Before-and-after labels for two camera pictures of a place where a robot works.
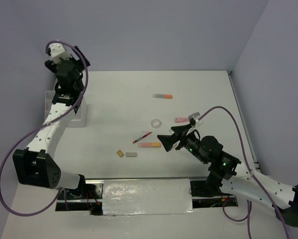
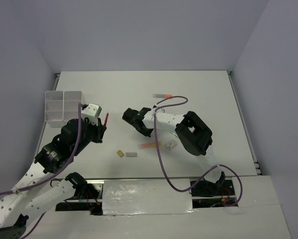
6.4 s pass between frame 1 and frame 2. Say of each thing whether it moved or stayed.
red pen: moved
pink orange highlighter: stayed
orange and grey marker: stayed
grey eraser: stayed
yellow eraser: stayed
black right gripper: moved
